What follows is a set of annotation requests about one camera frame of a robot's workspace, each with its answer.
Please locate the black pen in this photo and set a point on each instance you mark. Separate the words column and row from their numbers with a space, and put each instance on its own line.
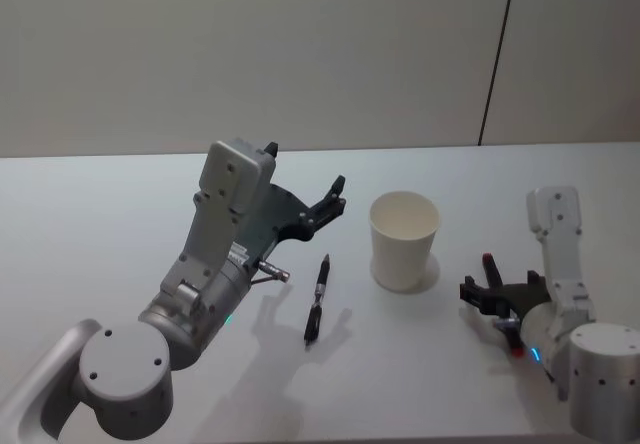
column 318, row 296

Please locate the white paper cup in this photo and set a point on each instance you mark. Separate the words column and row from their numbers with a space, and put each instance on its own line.
column 402, row 244

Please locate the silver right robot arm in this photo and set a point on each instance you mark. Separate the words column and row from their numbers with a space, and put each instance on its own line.
column 600, row 364

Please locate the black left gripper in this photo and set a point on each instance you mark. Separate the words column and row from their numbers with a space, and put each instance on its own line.
column 280, row 214

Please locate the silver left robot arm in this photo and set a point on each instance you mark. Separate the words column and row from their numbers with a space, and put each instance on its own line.
column 125, row 364

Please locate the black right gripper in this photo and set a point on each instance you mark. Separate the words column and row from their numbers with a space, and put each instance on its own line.
column 525, row 299

